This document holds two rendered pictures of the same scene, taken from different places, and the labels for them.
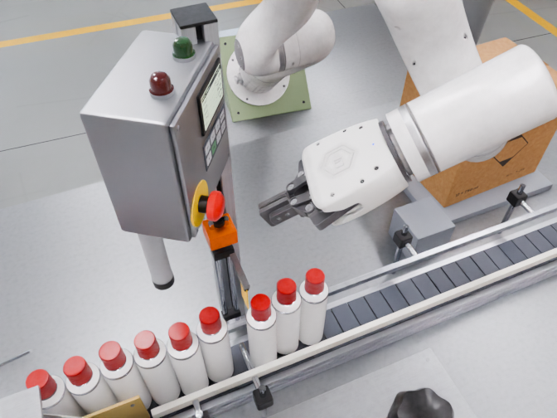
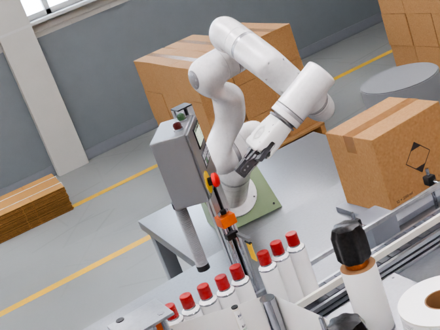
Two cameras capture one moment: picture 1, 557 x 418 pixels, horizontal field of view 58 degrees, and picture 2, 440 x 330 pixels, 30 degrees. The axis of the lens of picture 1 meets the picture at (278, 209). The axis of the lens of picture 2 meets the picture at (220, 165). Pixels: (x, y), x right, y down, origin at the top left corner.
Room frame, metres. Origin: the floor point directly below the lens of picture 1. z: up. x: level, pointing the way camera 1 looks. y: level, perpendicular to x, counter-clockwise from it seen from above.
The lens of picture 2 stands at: (-1.55, 0.04, 2.04)
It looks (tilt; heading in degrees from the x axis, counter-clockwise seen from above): 19 degrees down; 1
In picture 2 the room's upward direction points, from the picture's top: 20 degrees counter-clockwise
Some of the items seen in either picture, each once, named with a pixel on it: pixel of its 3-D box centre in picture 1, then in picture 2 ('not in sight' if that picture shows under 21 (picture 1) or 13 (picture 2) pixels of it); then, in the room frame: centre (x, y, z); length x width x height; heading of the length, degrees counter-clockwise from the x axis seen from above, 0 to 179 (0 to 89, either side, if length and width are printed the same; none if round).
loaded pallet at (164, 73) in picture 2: not in sight; (226, 98); (4.47, -0.13, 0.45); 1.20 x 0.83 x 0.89; 22
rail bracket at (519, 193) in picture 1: (516, 216); (438, 192); (0.76, -0.55, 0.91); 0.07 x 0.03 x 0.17; 23
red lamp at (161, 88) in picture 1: (160, 83); (177, 126); (0.44, 0.12, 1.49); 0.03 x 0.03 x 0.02
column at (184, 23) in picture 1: (218, 206); (222, 216); (0.56, 0.10, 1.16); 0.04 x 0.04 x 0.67; 23
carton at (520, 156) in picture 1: (475, 121); (391, 153); (1.01, -0.49, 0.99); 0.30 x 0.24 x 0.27; 116
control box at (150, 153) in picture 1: (169, 138); (185, 160); (0.48, 0.14, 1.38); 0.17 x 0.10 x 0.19; 168
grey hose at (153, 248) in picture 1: (152, 242); (190, 235); (0.47, 0.19, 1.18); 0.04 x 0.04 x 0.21
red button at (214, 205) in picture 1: (211, 205); (213, 180); (0.42, 0.08, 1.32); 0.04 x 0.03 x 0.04; 168
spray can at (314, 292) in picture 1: (312, 307); (301, 265); (0.48, -0.06, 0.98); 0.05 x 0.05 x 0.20
